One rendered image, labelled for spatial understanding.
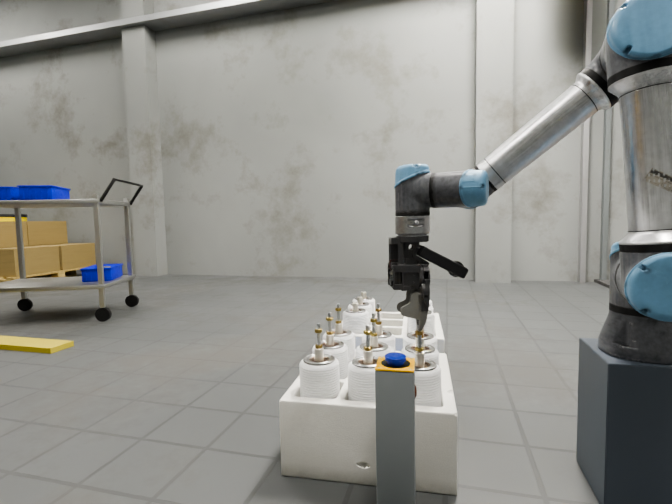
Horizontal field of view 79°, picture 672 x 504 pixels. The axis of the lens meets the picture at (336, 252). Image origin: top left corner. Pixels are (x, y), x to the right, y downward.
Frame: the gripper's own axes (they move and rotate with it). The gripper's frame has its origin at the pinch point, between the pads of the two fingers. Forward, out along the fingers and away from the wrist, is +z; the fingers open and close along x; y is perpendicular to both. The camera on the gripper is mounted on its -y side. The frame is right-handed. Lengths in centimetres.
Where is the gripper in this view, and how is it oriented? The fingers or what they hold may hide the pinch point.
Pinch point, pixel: (422, 323)
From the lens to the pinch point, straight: 95.0
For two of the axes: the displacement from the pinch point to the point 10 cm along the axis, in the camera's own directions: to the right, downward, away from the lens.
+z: 0.2, 10.0, 0.7
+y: -10.0, 0.3, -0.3
